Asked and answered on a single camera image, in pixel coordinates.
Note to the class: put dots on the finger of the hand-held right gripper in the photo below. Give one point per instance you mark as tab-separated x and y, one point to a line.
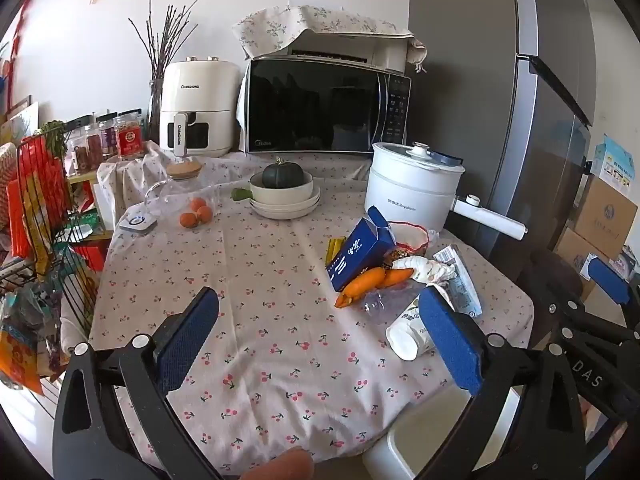
607	276

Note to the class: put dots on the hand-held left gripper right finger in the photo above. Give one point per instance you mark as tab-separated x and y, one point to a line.
450	340

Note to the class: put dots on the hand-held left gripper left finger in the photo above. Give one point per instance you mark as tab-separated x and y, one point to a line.
187	340

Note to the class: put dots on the white paper cup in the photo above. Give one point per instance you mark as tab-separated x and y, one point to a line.
407	335

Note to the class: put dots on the grey plastic wrapper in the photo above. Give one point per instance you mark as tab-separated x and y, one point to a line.
462	285

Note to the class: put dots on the clear plastic bag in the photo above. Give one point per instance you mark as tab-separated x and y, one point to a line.
385	305

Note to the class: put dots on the white tissue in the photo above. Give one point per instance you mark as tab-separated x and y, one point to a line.
425	267

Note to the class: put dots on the large orange peel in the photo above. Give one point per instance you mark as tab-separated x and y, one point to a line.
362	282

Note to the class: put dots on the red instant noodle bowl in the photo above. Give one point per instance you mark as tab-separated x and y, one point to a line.
407	235

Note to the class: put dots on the white bin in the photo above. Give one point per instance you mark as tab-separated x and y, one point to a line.
400	450

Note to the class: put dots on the blue carton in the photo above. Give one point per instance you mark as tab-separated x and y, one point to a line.
357	255

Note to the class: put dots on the yellow sachets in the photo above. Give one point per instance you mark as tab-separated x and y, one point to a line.
334	250

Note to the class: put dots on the person's left hand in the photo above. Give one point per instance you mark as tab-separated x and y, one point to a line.
280	466

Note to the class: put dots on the small cardboard box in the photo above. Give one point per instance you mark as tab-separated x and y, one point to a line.
575	255

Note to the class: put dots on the dark brown chair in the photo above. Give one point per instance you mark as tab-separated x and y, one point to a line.
550	270

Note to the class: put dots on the large cardboard box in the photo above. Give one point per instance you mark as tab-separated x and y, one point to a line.
605	215

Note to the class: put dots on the cherry print tablecloth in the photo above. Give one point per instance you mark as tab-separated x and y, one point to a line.
275	285

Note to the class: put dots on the blue and white box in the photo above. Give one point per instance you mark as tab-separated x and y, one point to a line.
617	165

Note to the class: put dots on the small orange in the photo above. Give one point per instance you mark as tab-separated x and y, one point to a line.
204	215
196	203
187	220

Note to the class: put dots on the white kitchen timer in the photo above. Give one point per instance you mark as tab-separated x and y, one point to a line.
136	222

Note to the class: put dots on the stack of white bowls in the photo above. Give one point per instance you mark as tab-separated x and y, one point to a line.
285	212

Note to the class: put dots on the white electric cooking pot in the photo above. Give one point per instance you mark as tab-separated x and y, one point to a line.
405	185

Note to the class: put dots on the printed snack bag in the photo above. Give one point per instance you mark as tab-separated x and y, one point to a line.
20	355

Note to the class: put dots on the glass jar with cork lid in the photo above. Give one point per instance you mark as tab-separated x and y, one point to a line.
185	170

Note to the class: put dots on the stacked cream bowls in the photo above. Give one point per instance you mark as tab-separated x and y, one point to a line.
280	196

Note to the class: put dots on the grey refrigerator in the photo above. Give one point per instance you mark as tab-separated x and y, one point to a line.
550	110

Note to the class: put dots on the dark green squash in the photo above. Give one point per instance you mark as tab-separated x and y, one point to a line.
282	175

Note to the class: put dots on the yellow snack packet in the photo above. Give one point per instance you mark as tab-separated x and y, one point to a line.
35	220

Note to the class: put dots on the orange snack packet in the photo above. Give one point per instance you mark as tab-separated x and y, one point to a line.
47	185

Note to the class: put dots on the red label jar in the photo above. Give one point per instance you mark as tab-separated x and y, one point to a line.
130	137

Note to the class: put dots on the glass spice jar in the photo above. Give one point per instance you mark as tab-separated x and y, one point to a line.
106	137
77	155
92	150

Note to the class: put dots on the green leafy sprig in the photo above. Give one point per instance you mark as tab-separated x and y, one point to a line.
54	135

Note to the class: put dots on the white air fryer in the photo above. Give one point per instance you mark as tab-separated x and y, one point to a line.
200	90

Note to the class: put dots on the black microwave oven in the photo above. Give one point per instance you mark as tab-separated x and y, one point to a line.
320	105

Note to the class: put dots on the dry branches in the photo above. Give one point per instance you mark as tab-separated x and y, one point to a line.
162	45

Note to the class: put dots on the floral cover cloth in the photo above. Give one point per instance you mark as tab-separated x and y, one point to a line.
310	22

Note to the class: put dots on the wooden picture frame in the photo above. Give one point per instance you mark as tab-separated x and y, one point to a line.
22	120

